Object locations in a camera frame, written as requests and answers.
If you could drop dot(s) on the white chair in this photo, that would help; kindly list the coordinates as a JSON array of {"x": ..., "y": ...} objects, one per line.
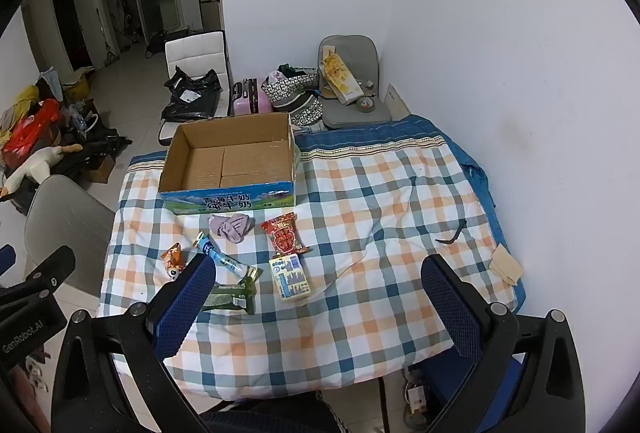
[{"x": 195, "y": 50}]

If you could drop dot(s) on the green snack packet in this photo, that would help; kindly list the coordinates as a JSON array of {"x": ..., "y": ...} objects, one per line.
[{"x": 230, "y": 297}]

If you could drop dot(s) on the red snack packet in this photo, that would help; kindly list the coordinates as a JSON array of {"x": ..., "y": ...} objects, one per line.
[{"x": 285, "y": 235}]

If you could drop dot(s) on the blue bed sheet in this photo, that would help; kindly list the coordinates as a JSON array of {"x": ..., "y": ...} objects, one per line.
[{"x": 475, "y": 163}]

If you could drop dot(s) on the black plastic bag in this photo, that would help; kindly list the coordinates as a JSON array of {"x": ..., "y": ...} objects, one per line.
[{"x": 192, "y": 95}]

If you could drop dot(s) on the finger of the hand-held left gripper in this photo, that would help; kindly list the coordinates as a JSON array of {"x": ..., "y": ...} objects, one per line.
[
  {"x": 6, "y": 260},
  {"x": 50, "y": 270}
]

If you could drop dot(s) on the blue and white tube packet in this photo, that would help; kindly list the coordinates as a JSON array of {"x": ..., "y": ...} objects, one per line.
[{"x": 232, "y": 264}]

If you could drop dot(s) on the beige paper napkin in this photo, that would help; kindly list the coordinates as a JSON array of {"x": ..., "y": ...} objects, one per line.
[{"x": 507, "y": 265}]

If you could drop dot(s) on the pink suitcase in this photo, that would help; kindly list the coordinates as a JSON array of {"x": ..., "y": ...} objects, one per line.
[{"x": 260, "y": 102}]

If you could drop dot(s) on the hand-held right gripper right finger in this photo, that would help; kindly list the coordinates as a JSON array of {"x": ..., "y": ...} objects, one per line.
[{"x": 450, "y": 308}]

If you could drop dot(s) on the white goose plush toy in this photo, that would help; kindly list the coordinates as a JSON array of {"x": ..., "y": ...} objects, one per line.
[{"x": 40, "y": 165}]

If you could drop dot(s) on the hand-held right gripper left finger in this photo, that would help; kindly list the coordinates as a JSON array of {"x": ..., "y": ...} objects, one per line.
[{"x": 185, "y": 308}]

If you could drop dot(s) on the striped fabric basket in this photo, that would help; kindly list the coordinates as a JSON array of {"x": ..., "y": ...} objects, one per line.
[{"x": 306, "y": 110}]

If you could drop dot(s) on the white power strip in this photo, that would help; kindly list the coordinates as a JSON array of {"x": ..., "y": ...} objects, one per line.
[{"x": 417, "y": 398}]

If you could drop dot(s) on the grey floor chair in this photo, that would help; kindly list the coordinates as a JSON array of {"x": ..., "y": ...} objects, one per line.
[{"x": 352, "y": 115}]

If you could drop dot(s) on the cardboard box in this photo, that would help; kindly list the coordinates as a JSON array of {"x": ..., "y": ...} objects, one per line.
[{"x": 225, "y": 203}]

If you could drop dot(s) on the grey chair back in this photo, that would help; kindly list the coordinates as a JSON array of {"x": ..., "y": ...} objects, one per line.
[{"x": 65, "y": 223}]

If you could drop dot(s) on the small blue-white carton box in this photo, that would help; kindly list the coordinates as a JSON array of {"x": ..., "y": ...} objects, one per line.
[{"x": 290, "y": 278}]

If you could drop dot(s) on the red plastic bag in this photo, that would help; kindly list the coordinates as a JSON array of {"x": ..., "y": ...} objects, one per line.
[{"x": 32, "y": 125}]

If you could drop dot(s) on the yellow snack bag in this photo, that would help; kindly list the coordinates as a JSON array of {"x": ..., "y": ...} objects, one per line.
[{"x": 340, "y": 78}]

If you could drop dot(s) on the orange snack packet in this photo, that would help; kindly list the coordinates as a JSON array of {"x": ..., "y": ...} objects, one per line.
[{"x": 172, "y": 260}]

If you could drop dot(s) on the black and white patterned bag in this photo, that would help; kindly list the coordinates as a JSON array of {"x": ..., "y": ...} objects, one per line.
[{"x": 287, "y": 85}]

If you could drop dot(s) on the purple sock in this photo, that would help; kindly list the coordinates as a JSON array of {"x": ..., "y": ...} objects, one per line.
[{"x": 232, "y": 228}]

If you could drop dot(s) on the tape roll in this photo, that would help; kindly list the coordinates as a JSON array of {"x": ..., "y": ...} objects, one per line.
[{"x": 366, "y": 104}]

